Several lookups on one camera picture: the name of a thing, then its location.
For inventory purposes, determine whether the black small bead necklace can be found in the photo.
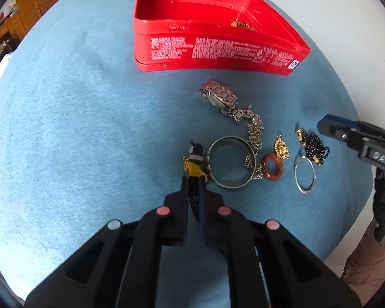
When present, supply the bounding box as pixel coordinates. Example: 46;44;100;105
294;128;331;166

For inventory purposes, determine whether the gold pendant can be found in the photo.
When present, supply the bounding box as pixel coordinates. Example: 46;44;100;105
274;134;290;161

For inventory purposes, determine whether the amber red jade ring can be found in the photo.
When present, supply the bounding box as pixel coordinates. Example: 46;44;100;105
260;153;284;182

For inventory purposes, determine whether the small silver bangle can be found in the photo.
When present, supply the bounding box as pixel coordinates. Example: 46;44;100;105
293;154;316;195

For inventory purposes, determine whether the silver chain necklace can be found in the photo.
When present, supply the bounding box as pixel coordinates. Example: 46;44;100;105
243;104;265;181

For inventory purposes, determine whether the large silver bangle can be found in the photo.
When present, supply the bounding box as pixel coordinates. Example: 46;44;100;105
206;136;257;190

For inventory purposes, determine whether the silver metal wristwatch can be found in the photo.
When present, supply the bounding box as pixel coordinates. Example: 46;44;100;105
199;81;245;124

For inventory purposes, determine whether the black cord gold pendant necklace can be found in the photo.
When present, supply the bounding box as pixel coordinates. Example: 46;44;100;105
183;140;211;222

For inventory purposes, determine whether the brown wooden bead bracelet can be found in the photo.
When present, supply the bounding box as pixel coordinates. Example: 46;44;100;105
229;20;257;32

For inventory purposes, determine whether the right hand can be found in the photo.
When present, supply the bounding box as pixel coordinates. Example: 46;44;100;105
341;218;385;306

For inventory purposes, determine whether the blue table cloth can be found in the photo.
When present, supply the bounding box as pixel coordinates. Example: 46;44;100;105
0;0;372;307

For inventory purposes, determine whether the red tin box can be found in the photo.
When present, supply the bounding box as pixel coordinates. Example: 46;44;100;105
133;0;312;76

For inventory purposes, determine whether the wooden desk with shelves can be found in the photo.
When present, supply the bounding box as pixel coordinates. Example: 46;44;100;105
0;0;26;56

